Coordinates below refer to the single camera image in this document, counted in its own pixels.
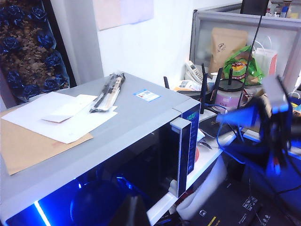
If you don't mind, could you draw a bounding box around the black box of blue roses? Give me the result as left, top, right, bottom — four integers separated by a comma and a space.
0, 0, 77, 106

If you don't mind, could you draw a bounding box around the grey framed office partition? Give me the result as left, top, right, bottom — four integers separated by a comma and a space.
190, 2, 301, 95

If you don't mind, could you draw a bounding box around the black computer monitor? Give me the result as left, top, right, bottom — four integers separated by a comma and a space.
241, 0, 269, 15

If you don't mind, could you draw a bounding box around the brown kraft envelope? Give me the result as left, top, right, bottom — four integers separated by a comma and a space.
0, 110, 94, 176

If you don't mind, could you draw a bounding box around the large white paper sheet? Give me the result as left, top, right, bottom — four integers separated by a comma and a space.
1, 91, 118, 145

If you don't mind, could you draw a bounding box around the white desk phone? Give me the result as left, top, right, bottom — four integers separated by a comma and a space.
184, 60, 205, 82

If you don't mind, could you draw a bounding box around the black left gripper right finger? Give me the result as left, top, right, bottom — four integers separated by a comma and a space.
135, 196, 151, 226

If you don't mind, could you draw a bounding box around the blue ethernet cable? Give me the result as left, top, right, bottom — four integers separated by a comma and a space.
208, 103, 250, 164

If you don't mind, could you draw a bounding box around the green snack bag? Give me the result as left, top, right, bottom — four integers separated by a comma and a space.
223, 45, 266, 86

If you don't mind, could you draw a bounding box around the pale lavender paper wall notice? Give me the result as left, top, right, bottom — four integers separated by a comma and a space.
119, 0, 155, 25

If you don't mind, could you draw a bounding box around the pink paper wall notice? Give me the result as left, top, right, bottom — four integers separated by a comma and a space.
93, 0, 125, 31

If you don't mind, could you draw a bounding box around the white paper shopping bag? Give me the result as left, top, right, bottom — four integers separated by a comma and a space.
252, 35, 278, 80

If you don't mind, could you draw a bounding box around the white wooden table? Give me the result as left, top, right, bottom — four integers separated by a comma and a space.
145, 130, 261, 221

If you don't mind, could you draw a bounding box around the black glass microwave door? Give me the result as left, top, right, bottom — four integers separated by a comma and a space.
4, 117, 192, 226

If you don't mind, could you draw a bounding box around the blue white label sticker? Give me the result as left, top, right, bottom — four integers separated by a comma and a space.
133, 89, 158, 103

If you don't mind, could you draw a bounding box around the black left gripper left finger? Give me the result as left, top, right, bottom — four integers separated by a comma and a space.
110, 195, 136, 226

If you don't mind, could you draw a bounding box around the black box with yellow stripe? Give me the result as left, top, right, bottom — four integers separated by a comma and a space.
188, 181, 268, 226

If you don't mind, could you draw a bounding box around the small white envelope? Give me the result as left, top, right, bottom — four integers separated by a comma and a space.
41, 94, 98, 123

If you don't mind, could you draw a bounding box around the black Midea microwave oven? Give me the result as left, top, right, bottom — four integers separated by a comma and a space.
0, 72, 202, 226

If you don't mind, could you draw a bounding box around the pink labelled jar black lid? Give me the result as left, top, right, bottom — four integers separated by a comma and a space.
214, 81, 245, 111

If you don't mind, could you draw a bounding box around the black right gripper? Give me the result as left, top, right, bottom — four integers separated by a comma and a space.
215, 96, 292, 156

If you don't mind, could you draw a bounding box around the thin black cable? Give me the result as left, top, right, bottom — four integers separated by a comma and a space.
236, 13, 263, 111

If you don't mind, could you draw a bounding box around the black router with antennas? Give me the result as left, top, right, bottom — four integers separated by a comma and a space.
163, 63, 238, 139

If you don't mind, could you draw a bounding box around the white foam sheet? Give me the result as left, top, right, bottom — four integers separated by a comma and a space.
175, 183, 214, 214

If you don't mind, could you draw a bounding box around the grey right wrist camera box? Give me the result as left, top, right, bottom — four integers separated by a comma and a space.
261, 75, 290, 113

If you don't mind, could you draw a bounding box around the kraft paper pouch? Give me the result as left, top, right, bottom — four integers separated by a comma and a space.
208, 27, 249, 73

